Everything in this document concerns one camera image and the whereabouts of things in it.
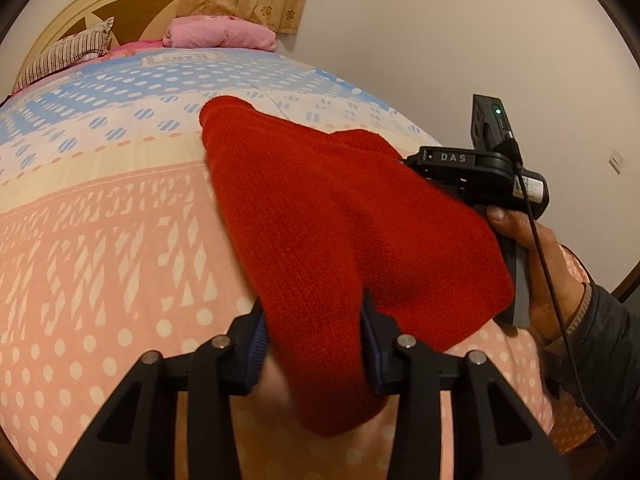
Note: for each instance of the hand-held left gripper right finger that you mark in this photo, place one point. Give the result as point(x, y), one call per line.
point(373, 342)

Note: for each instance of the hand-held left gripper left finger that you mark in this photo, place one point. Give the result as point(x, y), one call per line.
point(256, 351)

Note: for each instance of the red knitted sweater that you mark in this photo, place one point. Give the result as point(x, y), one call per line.
point(325, 230)

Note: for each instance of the person's right forearm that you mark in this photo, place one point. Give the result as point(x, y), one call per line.
point(600, 360)

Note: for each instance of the person's right hand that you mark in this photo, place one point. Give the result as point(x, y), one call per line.
point(545, 270)

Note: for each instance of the dotted pink and blue bedspread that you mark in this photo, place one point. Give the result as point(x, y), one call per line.
point(100, 240)

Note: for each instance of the folded pink quilt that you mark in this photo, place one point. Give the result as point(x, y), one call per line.
point(220, 32)

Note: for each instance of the striped pillow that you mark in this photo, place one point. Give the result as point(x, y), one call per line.
point(65, 52)

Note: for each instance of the cream and brown headboard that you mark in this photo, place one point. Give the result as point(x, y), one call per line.
point(110, 5)

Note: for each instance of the white wall outlet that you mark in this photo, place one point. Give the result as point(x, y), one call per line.
point(616, 160)

